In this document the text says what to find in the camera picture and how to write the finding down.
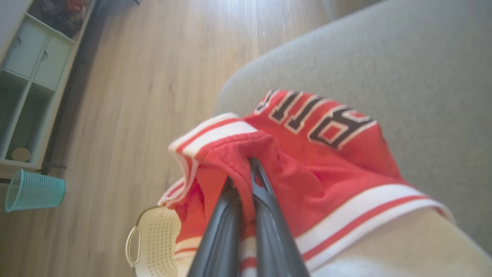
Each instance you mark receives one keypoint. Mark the round wooden disc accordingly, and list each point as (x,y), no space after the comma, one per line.
(21,154)

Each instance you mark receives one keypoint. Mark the grey fabric sofa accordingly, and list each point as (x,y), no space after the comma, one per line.
(384,57)

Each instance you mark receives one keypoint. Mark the white cube shelf cabinet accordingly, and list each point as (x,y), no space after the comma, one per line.
(38,57)

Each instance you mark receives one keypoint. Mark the cream perforated laundry basket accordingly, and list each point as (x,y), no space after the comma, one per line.
(157,246)

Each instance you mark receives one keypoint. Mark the teal plastic wastebasket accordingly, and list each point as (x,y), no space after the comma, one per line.
(34,190)

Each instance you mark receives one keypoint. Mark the dark red shelf clutter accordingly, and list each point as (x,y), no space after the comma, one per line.
(63,13)

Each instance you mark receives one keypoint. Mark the red jersey with black lettering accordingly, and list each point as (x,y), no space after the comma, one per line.
(326,165)

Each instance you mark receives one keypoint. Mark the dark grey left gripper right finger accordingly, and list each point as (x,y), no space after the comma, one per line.
(275,242)

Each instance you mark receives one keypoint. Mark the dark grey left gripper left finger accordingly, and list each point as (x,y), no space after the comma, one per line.
(221,238)

